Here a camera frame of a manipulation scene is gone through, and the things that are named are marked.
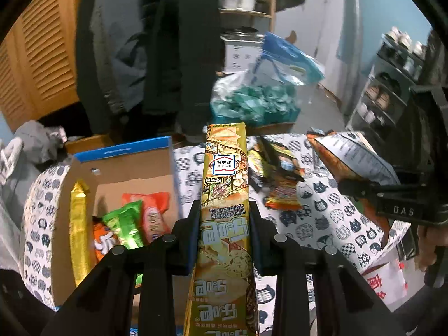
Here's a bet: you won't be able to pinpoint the orange white chip bag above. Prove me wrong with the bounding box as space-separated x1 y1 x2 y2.
307 131 400 248

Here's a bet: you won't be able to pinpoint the orange octopus chip bag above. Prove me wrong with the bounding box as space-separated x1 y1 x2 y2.
93 217 119 262

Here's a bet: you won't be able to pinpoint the small orange yellow snack pack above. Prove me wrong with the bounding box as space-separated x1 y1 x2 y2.
263 178 302 211

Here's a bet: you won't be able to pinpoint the yellow cracker pack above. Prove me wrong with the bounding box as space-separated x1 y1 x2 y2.
69 181 94 286

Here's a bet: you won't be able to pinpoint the green snack bag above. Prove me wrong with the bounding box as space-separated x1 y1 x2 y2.
102 199 145 286

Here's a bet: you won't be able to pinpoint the black noodle snack bag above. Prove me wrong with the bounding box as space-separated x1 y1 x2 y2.
248 136 304 193

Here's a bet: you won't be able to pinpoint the red orange snack bag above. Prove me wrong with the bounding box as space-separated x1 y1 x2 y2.
122 192 170 244

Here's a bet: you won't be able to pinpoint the tall yellow cracker box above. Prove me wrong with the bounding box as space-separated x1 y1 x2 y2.
183 122 259 335

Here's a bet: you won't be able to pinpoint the blue cardboard shoe box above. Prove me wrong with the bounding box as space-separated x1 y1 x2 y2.
50 136 192 336

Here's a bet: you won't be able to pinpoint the person right hand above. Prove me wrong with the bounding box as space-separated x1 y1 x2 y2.
418 225 448 272

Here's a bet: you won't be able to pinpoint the white red paper sign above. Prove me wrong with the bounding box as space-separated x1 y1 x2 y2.
363 261 408 306

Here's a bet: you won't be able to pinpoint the cat pattern tablecloth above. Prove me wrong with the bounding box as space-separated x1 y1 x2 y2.
21 130 412 336

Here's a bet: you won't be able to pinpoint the shoe rack with shoes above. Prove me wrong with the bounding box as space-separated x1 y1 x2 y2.
346 26 426 140

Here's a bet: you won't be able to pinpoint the blue white plastic bag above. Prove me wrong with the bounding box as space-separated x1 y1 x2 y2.
252 33 324 86

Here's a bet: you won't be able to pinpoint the teal box with tissue paper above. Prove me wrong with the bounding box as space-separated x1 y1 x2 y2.
210 72 301 127

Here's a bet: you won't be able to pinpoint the grey fleece clothing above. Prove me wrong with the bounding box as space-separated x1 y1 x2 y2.
1 121 67 273

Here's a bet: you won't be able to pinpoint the white appliance with pot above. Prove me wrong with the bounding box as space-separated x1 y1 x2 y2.
220 31 264 74

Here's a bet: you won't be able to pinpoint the wooden shelf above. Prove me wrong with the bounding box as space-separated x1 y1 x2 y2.
218 0 279 34

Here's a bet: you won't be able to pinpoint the white cooking pot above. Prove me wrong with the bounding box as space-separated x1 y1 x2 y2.
223 0 257 11

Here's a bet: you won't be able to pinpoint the wooden louvered door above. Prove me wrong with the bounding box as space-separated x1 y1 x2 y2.
1 0 79 130

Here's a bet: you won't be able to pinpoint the dark hanging jackets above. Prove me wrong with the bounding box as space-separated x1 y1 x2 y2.
75 0 220 143

